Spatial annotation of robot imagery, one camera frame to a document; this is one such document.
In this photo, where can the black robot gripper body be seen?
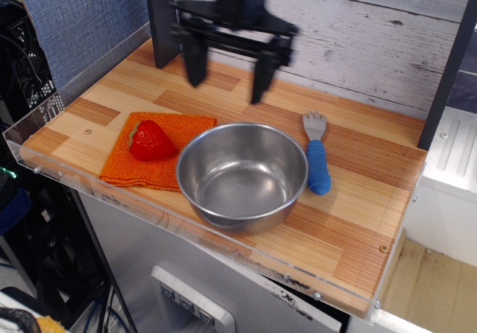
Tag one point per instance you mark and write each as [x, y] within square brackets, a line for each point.
[241, 26]

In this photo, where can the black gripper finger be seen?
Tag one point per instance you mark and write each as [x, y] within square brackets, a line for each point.
[266, 65]
[195, 53]

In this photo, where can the red toy strawberry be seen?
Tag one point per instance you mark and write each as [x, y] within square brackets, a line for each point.
[148, 141]

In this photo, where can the orange knitted towel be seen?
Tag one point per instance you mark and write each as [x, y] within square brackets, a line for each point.
[122, 168]

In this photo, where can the stainless steel bowl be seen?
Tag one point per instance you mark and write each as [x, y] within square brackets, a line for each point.
[242, 177]

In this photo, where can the black plastic crate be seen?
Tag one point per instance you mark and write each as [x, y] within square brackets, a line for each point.
[26, 79]

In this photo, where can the clear acrylic table guard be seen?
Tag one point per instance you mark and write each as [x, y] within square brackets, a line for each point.
[334, 249]

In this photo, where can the silver toy fridge cabinet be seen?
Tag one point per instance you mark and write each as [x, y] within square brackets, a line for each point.
[169, 284]

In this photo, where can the white ridged side counter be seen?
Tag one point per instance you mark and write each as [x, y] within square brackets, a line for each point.
[442, 212]

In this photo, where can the blue handled metal fork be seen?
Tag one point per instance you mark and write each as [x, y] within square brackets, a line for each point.
[319, 181]

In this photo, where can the dark grey right post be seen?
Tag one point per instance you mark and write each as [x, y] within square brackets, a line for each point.
[450, 72]

